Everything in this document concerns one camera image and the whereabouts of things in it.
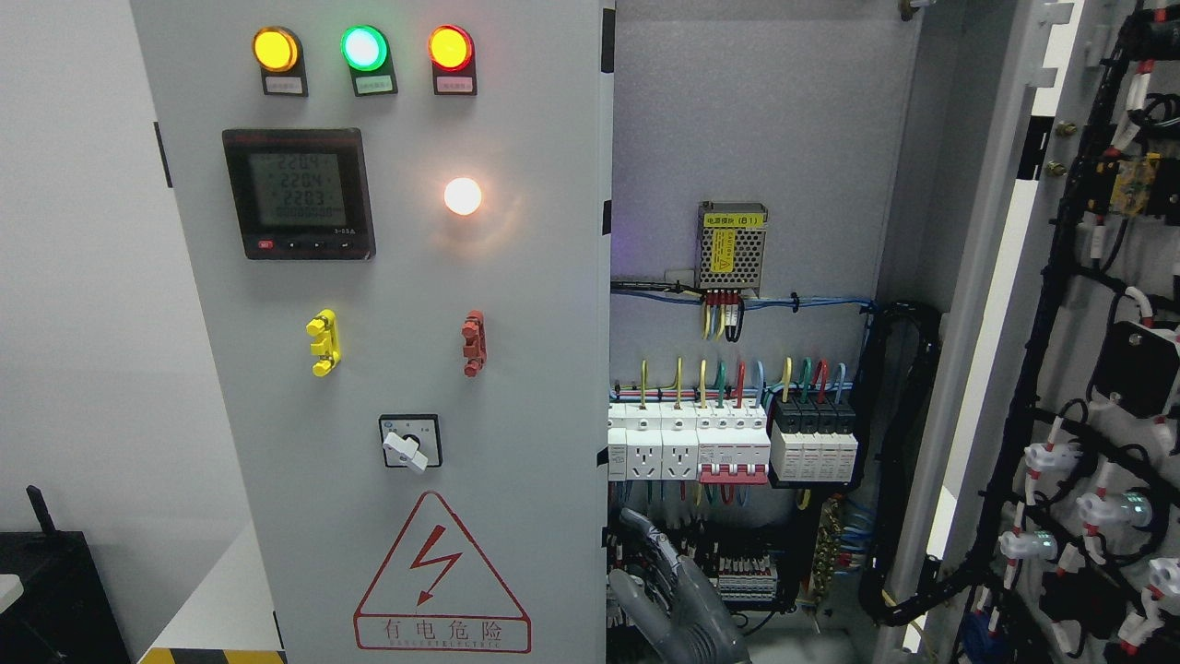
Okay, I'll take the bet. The lower relay terminal row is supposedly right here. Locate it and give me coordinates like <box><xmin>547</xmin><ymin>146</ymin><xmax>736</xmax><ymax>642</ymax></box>
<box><xmin>602</xmin><ymin>524</ymin><xmax>792</xmax><ymax>614</ymax></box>

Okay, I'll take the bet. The grey cabinet door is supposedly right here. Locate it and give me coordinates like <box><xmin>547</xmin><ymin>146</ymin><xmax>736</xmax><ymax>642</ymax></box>
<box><xmin>131</xmin><ymin>1</ymin><xmax>614</xmax><ymax>663</ymax></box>
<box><xmin>859</xmin><ymin>1</ymin><xmax>1176</xmax><ymax>663</ymax></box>

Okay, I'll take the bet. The perforated metal power supply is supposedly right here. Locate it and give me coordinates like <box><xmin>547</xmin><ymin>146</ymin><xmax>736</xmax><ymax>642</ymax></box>
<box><xmin>697</xmin><ymin>200</ymin><xmax>771</xmax><ymax>291</ymax></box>

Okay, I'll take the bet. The black box at left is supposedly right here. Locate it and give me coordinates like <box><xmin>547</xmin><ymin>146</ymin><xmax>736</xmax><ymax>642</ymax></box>
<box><xmin>1</xmin><ymin>486</ymin><xmax>131</xmax><ymax>663</ymax></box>

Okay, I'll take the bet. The red indicator lamp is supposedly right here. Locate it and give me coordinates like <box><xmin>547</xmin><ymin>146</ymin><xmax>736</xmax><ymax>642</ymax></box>
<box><xmin>427</xmin><ymin>24</ymin><xmax>476</xmax><ymax>72</ymax></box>

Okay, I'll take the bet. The white glowing indicator lamp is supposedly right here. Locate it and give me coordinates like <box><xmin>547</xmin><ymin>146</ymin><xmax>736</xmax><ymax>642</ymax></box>
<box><xmin>443</xmin><ymin>177</ymin><xmax>483</xmax><ymax>216</ymax></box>

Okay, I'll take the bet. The black digital power meter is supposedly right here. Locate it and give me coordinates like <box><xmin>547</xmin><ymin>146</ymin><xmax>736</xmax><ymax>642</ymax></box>
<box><xmin>222</xmin><ymin>127</ymin><xmax>376</xmax><ymax>259</ymax></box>

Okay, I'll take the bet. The white socket module row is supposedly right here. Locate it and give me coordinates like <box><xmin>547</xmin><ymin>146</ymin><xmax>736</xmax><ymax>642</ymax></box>
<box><xmin>607</xmin><ymin>402</ymin><xmax>700</xmax><ymax>480</ymax></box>

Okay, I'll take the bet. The red electric hazard warning sticker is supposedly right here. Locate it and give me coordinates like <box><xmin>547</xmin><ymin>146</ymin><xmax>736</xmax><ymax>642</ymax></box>
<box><xmin>353</xmin><ymin>491</ymin><xmax>532</xmax><ymax>653</ymax></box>

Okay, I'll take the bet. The yellow indicator lamp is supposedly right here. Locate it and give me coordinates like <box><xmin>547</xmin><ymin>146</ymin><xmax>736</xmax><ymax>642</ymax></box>
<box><xmin>253</xmin><ymin>26</ymin><xmax>301</xmax><ymax>73</ymax></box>

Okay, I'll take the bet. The green indicator lamp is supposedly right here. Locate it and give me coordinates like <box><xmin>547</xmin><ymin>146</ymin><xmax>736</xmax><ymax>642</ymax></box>
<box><xmin>340</xmin><ymin>24</ymin><xmax>388</xmax><ymax>72</ymax></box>

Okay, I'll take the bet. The red terminal post block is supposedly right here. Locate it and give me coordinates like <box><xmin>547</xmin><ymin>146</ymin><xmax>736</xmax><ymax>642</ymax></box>
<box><xmin>461</xmin><ymin>310</ymin><xmax>489</xmax><ymax>377</ymax></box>

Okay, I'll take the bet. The black right cable conduit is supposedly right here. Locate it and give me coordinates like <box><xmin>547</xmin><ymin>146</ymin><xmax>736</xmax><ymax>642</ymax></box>
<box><xmin>853</xmin><ymin>300</ymin><xmax>978</xmax><ymax>627</ymax></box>

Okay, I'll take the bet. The black white surge protector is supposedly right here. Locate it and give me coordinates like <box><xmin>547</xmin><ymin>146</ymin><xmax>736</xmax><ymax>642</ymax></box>
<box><xmin>771</xmin><ymin>399</ymin><xmax>861</xmax><ymax>489</ymax></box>

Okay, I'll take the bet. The yellow terminal post block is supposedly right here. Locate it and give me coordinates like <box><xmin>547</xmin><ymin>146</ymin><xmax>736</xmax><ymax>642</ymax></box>
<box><xmin>306</xmin><ymin>308</ymin><xmax>342</xmax><ymax>377</ymax></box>

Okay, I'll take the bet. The brass right terminal bar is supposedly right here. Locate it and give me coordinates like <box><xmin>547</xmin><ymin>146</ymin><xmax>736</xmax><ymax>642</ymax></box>
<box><xmin>808</xmin><ymin>494</ymin><xmax>844</xmax><ymax>609</ymax></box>

